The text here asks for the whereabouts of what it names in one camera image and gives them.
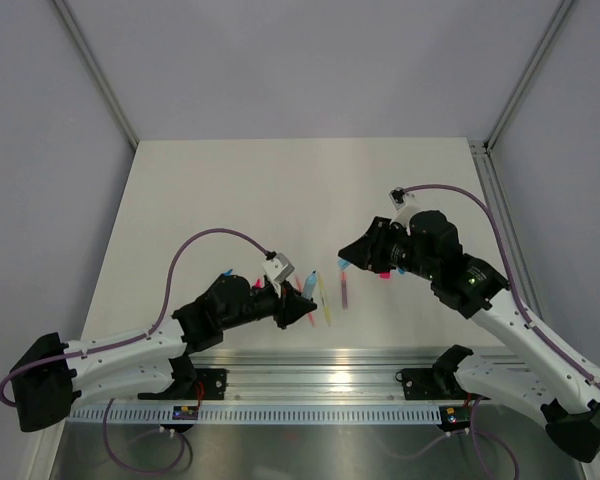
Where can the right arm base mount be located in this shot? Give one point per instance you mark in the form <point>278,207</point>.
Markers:
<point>430,385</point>

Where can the light blue highlighter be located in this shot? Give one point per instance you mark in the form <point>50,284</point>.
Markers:
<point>309,286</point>

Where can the light blue cap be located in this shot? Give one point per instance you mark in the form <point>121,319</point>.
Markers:
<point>343,263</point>

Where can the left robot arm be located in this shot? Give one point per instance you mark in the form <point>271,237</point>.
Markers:
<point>54,378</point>

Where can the yellow highlighter pen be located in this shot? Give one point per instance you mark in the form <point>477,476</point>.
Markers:
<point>324,299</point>

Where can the thin red pen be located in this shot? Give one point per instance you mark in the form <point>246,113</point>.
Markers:
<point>299,286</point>

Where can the aluminium side rail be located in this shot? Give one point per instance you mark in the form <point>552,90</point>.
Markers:
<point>496,201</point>

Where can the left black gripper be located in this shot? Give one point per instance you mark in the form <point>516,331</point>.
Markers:
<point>290,306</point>

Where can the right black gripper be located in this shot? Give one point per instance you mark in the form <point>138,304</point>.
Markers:
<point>368,252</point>

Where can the aluminium mounting rail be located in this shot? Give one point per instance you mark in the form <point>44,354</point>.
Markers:
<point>346,376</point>

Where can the aluminium frame post right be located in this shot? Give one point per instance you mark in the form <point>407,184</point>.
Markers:
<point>532,68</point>

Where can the grey purple marker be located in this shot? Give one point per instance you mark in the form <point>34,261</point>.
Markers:
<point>344,290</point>

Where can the white slotted cable duct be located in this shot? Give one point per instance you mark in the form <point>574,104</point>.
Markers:
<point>137,414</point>

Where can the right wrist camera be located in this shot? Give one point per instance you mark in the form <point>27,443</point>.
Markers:
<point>405,204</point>

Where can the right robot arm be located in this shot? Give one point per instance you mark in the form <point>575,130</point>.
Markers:
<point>560,390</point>

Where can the aluminium frame post left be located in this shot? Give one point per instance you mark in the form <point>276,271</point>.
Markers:
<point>71,25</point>

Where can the aluminium frame post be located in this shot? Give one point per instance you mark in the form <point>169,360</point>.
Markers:
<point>532,68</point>
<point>71,25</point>

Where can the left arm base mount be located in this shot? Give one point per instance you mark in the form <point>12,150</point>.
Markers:
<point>209,384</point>

